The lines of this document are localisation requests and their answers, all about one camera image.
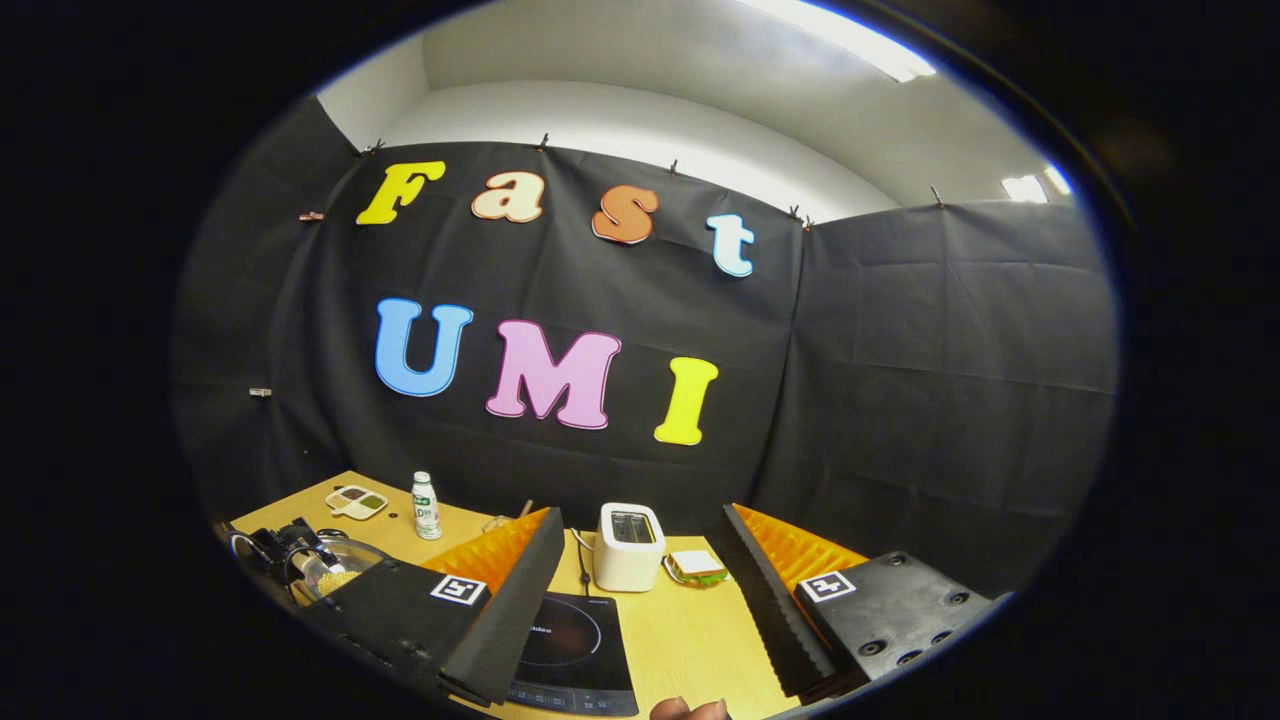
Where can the small ceiling light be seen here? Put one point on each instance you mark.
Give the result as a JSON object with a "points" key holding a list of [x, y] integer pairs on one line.
{"points": [[1025, 188]]}

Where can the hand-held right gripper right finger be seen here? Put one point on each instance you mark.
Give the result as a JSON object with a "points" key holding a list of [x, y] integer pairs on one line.
{"points": [[765, 610]]}

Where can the lettuce sandwich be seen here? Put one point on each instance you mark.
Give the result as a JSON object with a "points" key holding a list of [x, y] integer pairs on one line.
{"points": [[698, 565]]}

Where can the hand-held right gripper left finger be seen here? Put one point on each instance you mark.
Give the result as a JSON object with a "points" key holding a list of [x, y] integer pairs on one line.
{"points": [[510, 620]]}

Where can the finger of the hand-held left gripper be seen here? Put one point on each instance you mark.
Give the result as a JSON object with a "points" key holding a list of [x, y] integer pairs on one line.
{"points": [[290, 545]]}

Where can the pile of soybeans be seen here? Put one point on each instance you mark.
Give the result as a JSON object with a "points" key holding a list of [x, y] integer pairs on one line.
{"points": [[337, 580]]}

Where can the white drink bottle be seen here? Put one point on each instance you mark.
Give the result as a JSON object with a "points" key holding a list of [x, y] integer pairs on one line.
{"points": [[427, 510]]}

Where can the long ceiling light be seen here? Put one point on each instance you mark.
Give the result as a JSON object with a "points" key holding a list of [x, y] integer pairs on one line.
{"points": [[860, 40]]}

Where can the white toaster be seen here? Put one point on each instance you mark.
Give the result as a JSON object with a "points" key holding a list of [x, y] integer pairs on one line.
{"points": [[628, 560]]}

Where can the black induction cooktop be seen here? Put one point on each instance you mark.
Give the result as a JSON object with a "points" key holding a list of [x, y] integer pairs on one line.
{"points": [[585, 650]]}

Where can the stainless steel pot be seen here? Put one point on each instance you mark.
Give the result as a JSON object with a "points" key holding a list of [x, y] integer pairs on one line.
{"points": [[362, 555]]}

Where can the divided dish of beans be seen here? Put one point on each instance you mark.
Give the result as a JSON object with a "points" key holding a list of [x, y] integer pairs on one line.
{"points": [[356, 501]]}

